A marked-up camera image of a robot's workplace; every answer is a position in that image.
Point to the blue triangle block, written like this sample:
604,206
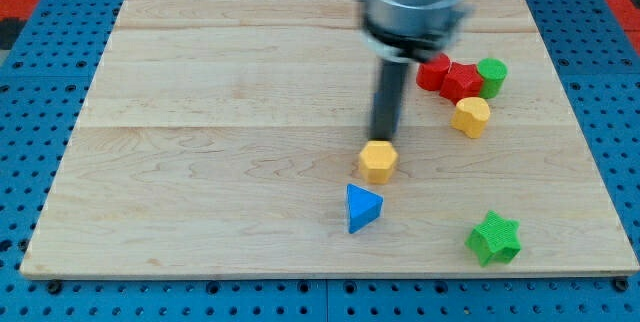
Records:
362,207

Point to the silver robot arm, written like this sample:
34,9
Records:
401,32

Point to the green star block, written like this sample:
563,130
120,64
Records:
495,239

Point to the red star block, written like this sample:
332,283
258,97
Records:
462,81

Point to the wooden board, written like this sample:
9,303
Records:
218,137

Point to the red cylinder block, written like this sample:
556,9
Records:
431,75

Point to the green cylinder block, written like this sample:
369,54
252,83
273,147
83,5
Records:
493,72

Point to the yellow hexagon block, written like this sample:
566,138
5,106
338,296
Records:
377,161

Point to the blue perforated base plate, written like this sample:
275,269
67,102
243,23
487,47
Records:
49,50

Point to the yellow heart block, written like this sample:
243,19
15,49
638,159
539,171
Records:
471,116

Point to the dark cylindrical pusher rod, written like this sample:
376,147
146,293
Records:
388,99

